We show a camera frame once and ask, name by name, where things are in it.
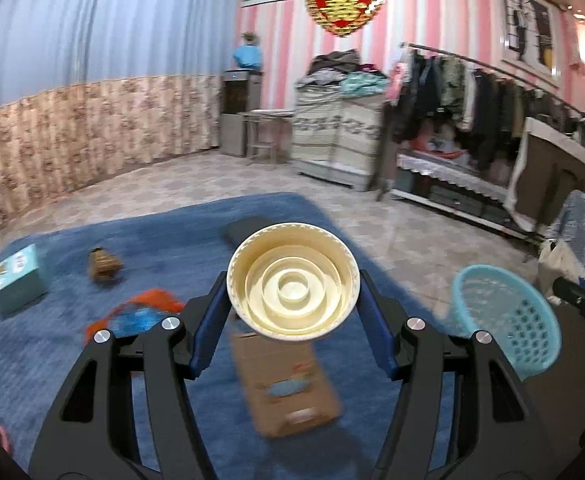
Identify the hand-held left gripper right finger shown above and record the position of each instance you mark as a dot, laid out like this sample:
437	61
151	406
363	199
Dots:
376	332

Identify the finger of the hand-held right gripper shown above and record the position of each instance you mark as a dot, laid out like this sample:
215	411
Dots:
584	305

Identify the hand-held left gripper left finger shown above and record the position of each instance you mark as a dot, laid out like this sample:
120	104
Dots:
207	332

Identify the orange blue snack packet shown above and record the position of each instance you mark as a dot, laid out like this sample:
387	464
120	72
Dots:
167	302

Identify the blue foil wrapper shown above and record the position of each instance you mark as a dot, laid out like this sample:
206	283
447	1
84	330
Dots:
135	319

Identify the teal plastic basket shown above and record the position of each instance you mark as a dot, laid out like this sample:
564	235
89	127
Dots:
507	315

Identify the cream plastic bowl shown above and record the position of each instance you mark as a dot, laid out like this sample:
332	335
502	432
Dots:
292	285

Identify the small brown ornament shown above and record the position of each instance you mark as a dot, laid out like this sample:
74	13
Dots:
105	265

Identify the white cloth bag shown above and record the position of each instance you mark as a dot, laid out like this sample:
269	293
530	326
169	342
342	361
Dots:
557	265

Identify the blue patterned chair cover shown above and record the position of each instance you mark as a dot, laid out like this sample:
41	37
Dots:
584	225

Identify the black case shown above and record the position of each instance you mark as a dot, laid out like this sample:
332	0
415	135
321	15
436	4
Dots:
237	230

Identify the blue knitted blanket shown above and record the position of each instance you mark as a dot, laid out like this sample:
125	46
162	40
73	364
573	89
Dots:
72	270

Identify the low cabinet with lace cloth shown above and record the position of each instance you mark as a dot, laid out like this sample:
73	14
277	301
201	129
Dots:
447	180

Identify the red printed bag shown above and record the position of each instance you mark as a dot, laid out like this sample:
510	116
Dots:
440	146

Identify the teal tissue box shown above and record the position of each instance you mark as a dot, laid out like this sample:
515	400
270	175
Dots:
17	280

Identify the cabinet with patterned cloth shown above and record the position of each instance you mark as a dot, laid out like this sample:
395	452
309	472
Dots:
337	135

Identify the grey water dispenser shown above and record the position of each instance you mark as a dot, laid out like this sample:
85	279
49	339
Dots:
237	115

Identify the small round side table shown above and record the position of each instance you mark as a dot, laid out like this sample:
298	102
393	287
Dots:
270	115

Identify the row of hanging clothes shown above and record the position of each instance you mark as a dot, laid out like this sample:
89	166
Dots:
472	100

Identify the pile of clothes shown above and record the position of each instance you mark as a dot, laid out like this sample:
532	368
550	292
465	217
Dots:
342	72

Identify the blue floral curtain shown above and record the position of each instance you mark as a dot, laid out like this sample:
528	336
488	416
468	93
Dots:
97	85

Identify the blue covered water bottle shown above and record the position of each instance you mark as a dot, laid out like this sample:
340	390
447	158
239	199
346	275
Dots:
247	56

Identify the metal clothes rack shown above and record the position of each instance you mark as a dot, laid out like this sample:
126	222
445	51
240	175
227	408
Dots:
447	52

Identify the small potted plant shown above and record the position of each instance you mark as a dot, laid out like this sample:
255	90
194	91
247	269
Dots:
250	38

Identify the brown board with white frame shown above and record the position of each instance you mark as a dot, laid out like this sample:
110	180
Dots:
552	170

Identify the wall poster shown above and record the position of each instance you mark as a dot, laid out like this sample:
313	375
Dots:
529	30

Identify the red heart wall decoration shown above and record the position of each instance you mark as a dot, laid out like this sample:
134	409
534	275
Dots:
345	2

